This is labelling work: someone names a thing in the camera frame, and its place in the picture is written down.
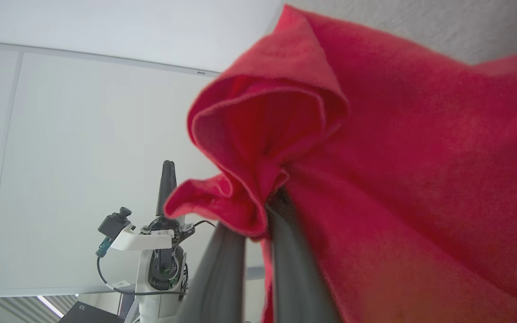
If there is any black camera cable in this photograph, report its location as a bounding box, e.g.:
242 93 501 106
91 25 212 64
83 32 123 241
96 256 188 297

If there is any dark box with logo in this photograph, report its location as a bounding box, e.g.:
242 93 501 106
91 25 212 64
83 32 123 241
58 301 126 323

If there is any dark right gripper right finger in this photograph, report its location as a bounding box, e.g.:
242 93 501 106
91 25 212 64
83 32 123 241
265 186 344 323

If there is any teal cable connector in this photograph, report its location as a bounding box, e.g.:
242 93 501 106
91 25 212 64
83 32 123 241
96 237 113 259

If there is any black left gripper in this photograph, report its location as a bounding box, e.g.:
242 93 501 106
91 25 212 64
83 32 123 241
141 160 196 292

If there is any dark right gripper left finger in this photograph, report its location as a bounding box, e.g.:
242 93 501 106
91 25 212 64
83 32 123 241
178 222 247 323

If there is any ceiling light strip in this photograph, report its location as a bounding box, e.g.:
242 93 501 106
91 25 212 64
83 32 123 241
37 295 65 318

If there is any red and white basketball jersey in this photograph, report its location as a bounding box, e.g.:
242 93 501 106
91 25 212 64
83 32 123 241
163 4 517 323

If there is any grey fabric sofa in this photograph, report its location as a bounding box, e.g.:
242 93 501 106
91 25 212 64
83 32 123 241
265 0 517 65

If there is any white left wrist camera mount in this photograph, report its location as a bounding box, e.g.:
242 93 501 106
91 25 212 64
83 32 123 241
98 207 175 252

